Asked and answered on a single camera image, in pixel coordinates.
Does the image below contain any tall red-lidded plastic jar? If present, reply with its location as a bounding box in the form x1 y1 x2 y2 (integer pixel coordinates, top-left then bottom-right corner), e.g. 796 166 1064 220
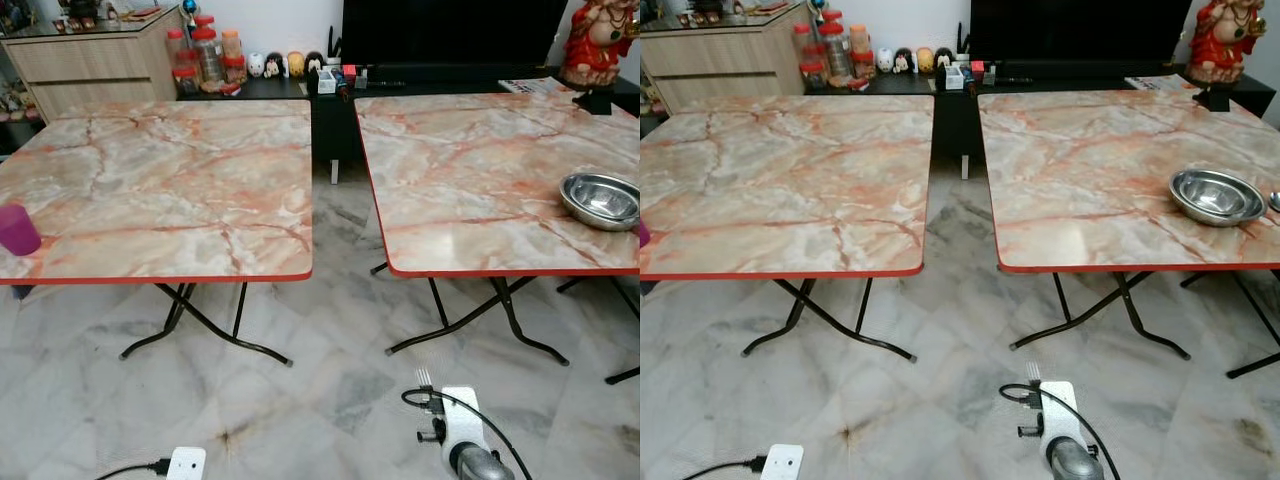
192 17 224 87
820 11 854 82

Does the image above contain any pink marble folding table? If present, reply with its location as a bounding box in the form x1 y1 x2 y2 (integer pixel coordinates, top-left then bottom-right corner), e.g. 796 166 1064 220
0 98 314 367
978 88 1280 380
355 92 641 387
640 94 935 362

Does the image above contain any stainless steel bowl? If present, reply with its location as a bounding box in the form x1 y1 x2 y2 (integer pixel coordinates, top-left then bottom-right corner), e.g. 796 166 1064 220
1169 169 1267 228
559 173 641 232

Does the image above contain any printed magazine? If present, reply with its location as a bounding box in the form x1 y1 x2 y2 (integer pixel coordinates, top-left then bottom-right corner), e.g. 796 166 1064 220
1125 74 1197 94
498 77 572 97

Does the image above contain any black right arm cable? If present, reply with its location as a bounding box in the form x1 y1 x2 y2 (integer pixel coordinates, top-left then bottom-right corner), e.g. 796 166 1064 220
999 383 1123 480
402 388 533 480

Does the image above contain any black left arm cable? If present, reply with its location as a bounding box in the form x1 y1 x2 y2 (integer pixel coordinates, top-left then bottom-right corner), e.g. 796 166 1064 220
94 457 172 480
682 455 767 480

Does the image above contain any black flat television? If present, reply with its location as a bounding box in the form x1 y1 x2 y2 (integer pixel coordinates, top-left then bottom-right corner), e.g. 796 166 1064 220
968 0 1193 64
340 0 571 70

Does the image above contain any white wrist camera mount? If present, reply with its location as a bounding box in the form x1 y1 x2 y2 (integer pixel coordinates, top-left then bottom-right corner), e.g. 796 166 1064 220
439 386 489 463
164 446 208 480
759 443 806 480
1037 381 1087 457

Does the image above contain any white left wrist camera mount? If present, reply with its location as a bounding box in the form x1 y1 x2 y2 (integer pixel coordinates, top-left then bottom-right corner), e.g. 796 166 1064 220
164 446 208 480
759 443 806 480

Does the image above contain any light wooden cabinet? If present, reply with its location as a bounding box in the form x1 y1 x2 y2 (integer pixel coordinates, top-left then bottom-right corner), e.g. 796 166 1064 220
0 8 182 122
640 4 812 114

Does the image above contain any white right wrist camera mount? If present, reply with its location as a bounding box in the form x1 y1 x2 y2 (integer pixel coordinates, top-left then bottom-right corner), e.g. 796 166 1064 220
1037 381 1087 457
439 386 489 463

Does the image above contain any red seated statue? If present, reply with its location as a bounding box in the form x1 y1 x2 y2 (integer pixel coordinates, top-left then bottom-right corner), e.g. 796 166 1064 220
558 0 641 91
1187 0 1269 86

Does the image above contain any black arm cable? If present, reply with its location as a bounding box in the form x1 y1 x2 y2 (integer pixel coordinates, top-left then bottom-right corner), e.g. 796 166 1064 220
402 388 533 480
94 457 172 480
999 383 1123 480
682 455 767 480

